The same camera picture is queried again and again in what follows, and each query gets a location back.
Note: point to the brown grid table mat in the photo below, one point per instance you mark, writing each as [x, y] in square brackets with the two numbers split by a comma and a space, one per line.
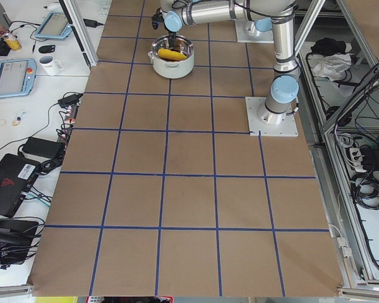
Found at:
[163, 191]

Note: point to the black power adapter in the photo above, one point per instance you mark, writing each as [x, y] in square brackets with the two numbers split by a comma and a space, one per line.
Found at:
[69, 100]

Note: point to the near blue teach pendant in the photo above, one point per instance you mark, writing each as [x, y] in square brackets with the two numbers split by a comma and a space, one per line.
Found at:
[17, 77]

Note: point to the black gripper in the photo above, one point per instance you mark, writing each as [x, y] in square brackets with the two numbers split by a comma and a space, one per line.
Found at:
[172, 36]

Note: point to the far blue teach pendant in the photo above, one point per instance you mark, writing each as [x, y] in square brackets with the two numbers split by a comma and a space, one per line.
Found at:
[55, 26]

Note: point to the black computer mouse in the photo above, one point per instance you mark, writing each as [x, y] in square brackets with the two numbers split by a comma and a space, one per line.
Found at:
[47, 49]

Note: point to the blue teach pendant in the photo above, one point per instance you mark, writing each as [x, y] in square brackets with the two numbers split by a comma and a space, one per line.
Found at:
[17, 77]
[55, 26]

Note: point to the yellow plastic corn cob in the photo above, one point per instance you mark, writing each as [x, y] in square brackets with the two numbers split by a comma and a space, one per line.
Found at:
[171, 55]

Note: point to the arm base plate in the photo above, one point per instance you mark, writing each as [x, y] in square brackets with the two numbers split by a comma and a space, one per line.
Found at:
[242, 36]
[261, 122]

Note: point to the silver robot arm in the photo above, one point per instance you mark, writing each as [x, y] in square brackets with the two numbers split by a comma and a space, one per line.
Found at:
[258, 27]
[284, 89]

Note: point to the white mug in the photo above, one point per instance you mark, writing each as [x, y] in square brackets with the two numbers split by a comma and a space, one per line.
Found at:
[51, 65]

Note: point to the aluminium frame post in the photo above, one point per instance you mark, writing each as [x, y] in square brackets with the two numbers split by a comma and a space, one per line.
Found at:
[74, 16]

